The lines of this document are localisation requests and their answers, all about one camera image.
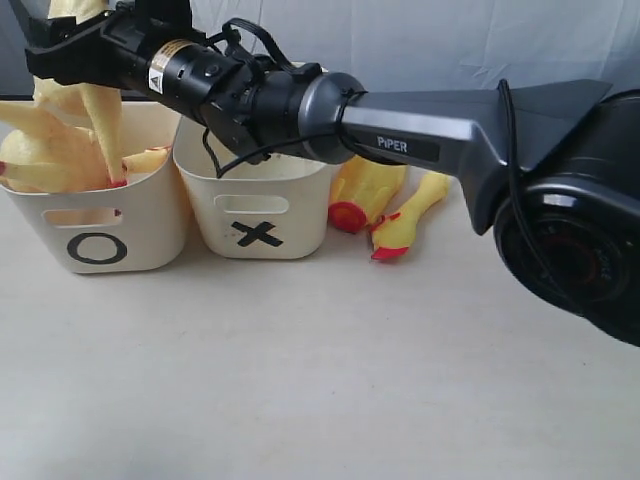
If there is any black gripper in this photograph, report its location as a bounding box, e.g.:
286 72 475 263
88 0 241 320
25 1 195 95

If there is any whole yellow rubber chicken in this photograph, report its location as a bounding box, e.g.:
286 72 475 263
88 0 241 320
0 99 174 194
33 0 126 186

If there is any headless yellow chicken body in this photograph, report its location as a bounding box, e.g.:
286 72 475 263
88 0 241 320
328 156 408 234

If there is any severed yellow chicken head neck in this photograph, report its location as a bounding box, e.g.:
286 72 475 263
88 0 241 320
369 172 450 261

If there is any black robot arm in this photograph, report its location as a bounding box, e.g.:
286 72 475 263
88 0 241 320
17 1 639 345

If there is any cream bin marked O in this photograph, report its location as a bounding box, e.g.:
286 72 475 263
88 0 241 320
1 102 189 274

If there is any cream bin marked X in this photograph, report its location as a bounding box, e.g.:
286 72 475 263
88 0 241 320
172 117 335 259

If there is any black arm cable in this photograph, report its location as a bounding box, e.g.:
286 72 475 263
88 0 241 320
202 17 581 311

